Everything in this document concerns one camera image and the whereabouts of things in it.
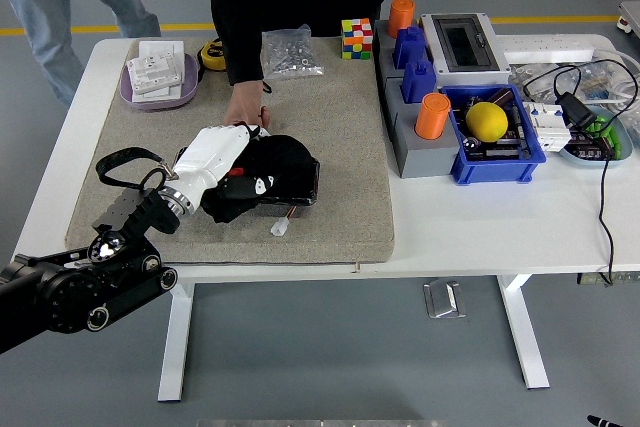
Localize dark circuit module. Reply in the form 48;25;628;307
569;132;615;161

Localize bystander person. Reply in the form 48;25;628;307
0;0;162;108

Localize yellow ball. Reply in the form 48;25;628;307
465;101;510;143

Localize white connector plug with wires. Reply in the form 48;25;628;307
269;204;301;238

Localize white table leg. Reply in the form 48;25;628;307
157;282;195;403
496;274;551;391

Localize black power adapter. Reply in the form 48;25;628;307
555;91;599;131

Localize grey metal cart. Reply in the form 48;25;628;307
617;0;640;41

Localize person's right hand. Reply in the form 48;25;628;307
223;80;272;129

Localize brown capacitor cylinder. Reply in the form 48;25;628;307
487;87;516;108

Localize multicolour puzzle cube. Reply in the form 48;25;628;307
341;17;375;60

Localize yellow tape measure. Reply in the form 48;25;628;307
196;39;229;83

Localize dark circuit board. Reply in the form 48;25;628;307
482;139;531;161

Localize clear bag of blue parts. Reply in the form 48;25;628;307
564;61;632;104

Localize grey-brown mat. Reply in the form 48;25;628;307
64;36;396;267

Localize clear bag of screws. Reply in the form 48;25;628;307
261;24;325;81

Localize black rag with red patch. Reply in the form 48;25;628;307
199;134;315;224

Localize green plastic parts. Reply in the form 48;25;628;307
584;114;624;156

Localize blue plastic bin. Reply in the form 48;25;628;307
439;84;548;185

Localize white thick cable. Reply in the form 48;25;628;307
592;46;640;109

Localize light blue dish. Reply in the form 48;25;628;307
557;106;634;169

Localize grey peg holder block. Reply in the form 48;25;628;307
373;19;464;179

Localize white circuit breaker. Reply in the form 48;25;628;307
523;101;572;153

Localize black thin cable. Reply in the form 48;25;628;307
522;59;640;287

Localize blue block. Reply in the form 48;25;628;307
401;59;438;105
392;25;427;71

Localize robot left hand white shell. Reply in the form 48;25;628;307
172;122;277;208

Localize white electrical box dark window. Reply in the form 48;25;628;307
418;12;512;87

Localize clear bag of white parts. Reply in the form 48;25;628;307
512;62;569;99

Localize orange cylinder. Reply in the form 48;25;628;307
388;0;418;40
414;92;452;141

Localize purple tray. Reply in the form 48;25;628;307
118;52;200;112

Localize white wall switch panel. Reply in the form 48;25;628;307
138;40;185;84
132;84;182;103
125;53;183;95

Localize metal floor plate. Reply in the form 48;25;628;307
423;279;467;320

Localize white power strip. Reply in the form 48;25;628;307
494;34;596;64

